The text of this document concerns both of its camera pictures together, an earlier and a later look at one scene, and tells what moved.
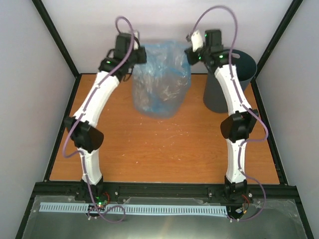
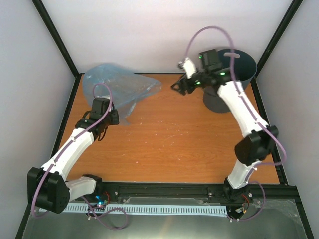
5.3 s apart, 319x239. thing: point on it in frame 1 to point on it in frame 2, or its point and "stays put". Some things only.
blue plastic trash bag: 161,85 to 124,87
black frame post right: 273,41 stays put
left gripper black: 143,59 to 115,121
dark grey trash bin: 214,96 stays put
